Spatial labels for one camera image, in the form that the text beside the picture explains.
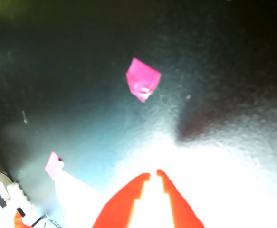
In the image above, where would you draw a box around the pink cube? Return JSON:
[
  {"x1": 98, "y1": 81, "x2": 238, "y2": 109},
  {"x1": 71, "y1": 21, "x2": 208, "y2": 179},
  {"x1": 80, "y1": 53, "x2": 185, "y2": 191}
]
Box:
[{"x1": 125, "y1": 57, "x2": 162, "y2": 103}]

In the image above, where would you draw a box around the white grid paper sheet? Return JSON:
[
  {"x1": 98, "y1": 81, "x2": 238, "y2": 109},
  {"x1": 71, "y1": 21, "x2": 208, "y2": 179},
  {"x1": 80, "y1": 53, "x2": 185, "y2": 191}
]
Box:
[{"x1": 53, "y1": 162, "x2": 113, "y2": 228}]

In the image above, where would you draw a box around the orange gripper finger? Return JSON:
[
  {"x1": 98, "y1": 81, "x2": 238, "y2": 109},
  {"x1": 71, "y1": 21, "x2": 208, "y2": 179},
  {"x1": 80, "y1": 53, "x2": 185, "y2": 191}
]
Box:
[
  {"x1": 92, "y1": 172, "x2": 152, "y2": 228},
  {"x1": 156, "y1": 169, "x2": 205, "y2": 228}
]

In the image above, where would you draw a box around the pink tape piece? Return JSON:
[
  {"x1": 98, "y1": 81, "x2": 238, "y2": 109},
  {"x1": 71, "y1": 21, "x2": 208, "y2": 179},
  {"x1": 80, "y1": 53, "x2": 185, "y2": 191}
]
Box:
[{"x1": 45, "y1": 152, "x2": 65, "y2": 181}]

